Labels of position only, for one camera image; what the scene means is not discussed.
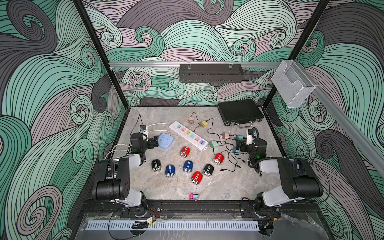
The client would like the blue round power socket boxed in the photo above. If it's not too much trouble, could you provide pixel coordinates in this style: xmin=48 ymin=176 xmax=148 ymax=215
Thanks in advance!
xmin=158 ymin=134 xmax=174 ymax=150

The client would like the yellow USB charger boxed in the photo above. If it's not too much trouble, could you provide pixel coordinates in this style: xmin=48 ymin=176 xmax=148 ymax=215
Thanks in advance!
xmin=200 ymin=121 xmax=208 ymax=128

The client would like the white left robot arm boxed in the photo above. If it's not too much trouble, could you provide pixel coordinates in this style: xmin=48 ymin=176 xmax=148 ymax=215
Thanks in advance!
xmin=92 ymin=133 xmax=159 ymax=212

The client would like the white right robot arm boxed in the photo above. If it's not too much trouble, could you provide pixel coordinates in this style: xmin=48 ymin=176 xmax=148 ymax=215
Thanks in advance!
xmin=233 ymin=128 xmax=324 ymax=210

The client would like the white slotted cable duct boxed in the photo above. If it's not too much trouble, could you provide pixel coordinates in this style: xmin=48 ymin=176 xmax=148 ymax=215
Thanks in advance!
xmin=85 ymin=220 xmax=260 ymax=231

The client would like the green charger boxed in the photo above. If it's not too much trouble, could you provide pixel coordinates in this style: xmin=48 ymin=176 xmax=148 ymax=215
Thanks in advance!
xmin=210 ymin=141 xmax=219 ymax=149

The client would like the white power cable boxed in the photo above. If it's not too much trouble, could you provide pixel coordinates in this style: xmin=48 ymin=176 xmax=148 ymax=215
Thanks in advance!
xmin=103 ymin=121 xmax=172 ymax=160

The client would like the red shaver front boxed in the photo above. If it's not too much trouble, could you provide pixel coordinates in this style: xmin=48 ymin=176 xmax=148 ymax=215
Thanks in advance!
xmin=191 ymin=171 xmax=203 ymax=185

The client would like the black briefcase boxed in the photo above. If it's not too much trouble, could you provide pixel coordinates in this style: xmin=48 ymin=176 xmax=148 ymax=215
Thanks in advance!
xmin=218 ymin=99 xmax=264 ymax=126

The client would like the pink striped small box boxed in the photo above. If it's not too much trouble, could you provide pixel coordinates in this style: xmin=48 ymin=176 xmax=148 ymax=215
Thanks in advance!
xmin=189 ymin=193 xmax=199 ymax=201

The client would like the black front mounting rail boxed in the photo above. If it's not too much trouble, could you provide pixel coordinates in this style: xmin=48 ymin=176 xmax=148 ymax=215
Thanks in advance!
xmin=78 ymin=199 xmax=323 ymax=220

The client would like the clear acrylic wall holder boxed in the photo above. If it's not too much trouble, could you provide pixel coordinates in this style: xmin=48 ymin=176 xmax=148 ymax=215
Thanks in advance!
xmin=272 ymin=60 xmax=316 ymax=108

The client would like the white long power strip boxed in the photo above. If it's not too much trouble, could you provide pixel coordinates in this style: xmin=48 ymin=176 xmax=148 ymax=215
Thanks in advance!
xmin=169 ymin=121 xmax=208 ymax=152

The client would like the pink end USB charger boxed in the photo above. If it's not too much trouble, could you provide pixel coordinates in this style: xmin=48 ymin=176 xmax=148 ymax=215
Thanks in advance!
xmin=188 ymin=117 xmax=195 ymax=124

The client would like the aluminium wall rail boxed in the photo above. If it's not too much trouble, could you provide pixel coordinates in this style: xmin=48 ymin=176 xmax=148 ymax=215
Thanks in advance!
xmin=108 ymin=61 xmax=281 ymax=70

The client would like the black wall shelf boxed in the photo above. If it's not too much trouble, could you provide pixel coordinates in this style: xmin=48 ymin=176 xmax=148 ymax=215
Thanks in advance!
xmin=179 ymin=64 xmax=244 ymax=86

